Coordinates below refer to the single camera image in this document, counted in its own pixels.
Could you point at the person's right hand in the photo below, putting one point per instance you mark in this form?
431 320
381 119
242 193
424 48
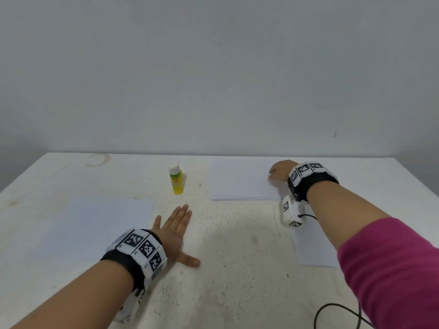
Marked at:
282 169

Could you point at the person's left hand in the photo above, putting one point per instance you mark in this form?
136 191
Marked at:
175 233

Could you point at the glued white paper sheet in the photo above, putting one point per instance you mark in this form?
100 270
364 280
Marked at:
240 178

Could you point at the yellow glue stick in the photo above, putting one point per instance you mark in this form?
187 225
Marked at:
177 181

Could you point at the stack of white paper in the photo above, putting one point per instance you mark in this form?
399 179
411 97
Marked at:
312 246
99 228

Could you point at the person's left forearm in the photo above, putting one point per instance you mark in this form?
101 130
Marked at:
79 301

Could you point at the black marker wristband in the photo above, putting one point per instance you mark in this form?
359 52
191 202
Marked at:
136 255
312 180

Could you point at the pink sleeve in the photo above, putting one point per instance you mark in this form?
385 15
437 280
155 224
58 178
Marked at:
394 277

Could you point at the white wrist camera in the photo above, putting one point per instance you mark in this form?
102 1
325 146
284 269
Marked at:
132 306
291 212

